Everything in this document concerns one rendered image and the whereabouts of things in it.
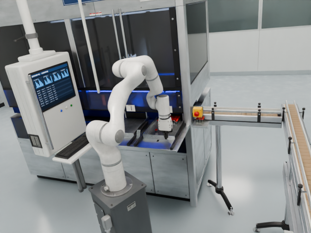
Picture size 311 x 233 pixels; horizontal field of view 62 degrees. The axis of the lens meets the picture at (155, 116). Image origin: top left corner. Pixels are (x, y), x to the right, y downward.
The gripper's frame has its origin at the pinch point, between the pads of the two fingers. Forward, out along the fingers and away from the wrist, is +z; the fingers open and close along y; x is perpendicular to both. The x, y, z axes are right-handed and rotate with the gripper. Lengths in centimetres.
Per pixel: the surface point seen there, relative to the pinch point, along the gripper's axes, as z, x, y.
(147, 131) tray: 3.2, -10.7, 19.4
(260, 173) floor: 88, -97, -71
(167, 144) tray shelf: 4.2, 5.6, -2.7
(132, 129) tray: 3.6, -14.5, 35.1
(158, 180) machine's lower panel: 65, -30, 23
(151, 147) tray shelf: 4.5, 11.4, 8.2
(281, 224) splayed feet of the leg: 78, -14, -85
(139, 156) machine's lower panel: 40, -29, 39
